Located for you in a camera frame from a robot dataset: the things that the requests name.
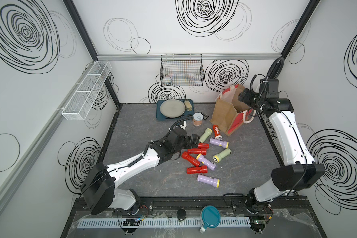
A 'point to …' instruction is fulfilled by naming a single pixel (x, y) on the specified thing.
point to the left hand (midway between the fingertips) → (193, 137)
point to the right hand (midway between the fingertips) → (246, 97)
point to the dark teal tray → (186, 113)
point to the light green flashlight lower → (217, 158)
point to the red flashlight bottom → (197, 170)
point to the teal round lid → (210, 217)
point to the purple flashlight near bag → (223, 144)
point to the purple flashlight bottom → (215, 182)
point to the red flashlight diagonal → (186, 155)
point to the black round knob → (181, 214)
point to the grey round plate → (172, 108)
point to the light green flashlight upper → (208, 132)
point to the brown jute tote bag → (229, 113)
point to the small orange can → (198, 118)
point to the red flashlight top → (204, 145)
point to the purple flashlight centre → (208, 163)
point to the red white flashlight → (217, 135)
